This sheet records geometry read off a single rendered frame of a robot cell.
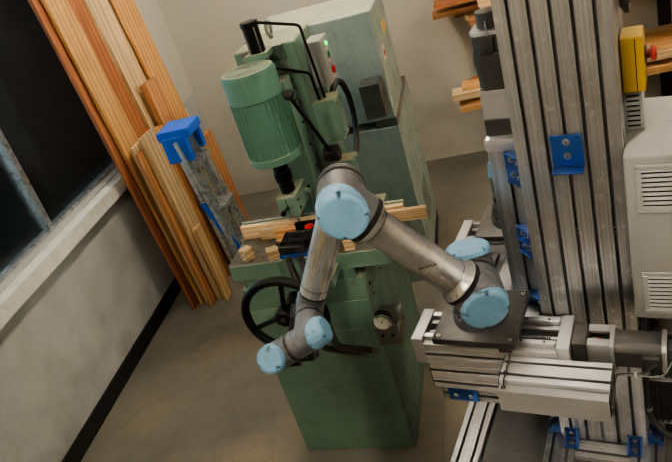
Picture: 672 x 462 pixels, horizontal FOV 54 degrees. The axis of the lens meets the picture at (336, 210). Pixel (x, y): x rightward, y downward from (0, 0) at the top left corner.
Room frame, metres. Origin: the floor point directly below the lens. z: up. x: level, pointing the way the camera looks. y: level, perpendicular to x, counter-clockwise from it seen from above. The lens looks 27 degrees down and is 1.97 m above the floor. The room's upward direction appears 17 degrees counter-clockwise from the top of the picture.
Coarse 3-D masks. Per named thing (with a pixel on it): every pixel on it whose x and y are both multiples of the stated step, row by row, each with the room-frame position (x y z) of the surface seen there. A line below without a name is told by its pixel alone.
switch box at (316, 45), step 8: (312, 40) 2.27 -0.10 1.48; (320, 40) 2.25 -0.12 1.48; (312, 48) 2.25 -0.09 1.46; (320, 48) 2.24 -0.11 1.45; (328, 48) 2.31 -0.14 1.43; (312, 56) 2.25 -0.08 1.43; (320, 56) 2.24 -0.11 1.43; (320, 64) 2.25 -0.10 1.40; (328, 64) 2.26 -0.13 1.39; (312, 72) 2.26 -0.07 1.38; (320, 72) 2.25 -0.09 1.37; (328, 72) 2.24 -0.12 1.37; (336, 72) 2.32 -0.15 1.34; (320, 80) 2.25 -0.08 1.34; (328, 80) 2.24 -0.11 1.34
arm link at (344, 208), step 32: (320, 192) 1.32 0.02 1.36; (352, 192) 1.28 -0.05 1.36; (320, 224) 1.28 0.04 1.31; (352, 224) 1.26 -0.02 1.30; (384, 224) 1.29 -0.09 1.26; (416, 256) 1.27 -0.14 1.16; (448, 256) 1.29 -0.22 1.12; (448, 288) 1.26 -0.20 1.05; (480, 288) 1.25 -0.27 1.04; (480, 320) 1.23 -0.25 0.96
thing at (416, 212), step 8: (400, 208) 1.93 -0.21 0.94; (408, 208) 1.91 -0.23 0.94; (416, 208) 1.89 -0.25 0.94; (424, 208) 1.88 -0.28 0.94; (400, 216) 1.91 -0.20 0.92; (408, 216) 1.90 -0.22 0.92; (416, 216) 1.89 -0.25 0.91; (424, 216) 1.88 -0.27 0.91; (288, 224) 2.06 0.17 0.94; (264, 232) 2.08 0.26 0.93; (272, 232) 2.07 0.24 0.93
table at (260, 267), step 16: (256, 240) 2.10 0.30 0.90; (272, 240) 2.06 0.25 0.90; (240, 256) 2.02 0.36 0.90; (256, 256) 1.98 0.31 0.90; (352, 256) 1.82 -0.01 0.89; (368, 256) 1.80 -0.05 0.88; (384, 256) 1.78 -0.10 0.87; (240, 272) 1.96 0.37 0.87; (256, 272) 1.94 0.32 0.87; (272, 272) 1.92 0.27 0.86; (336, 272) 1.79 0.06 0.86; (288, 288) 1.80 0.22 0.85
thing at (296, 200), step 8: (296, 184) 2.08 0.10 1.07; (304, 184) 2.09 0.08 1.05; (280, 192) 2.05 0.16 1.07; (296, 192) 2.02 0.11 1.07; (304, 192) 2.07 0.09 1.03; (280, 200) 2.00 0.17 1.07; (288, 200) 1.99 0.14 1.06; (296, 200) 1.99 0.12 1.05; (304, 200) 2.05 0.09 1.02; (280, 208) 2.01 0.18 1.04; (296, 208) 1.99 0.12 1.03
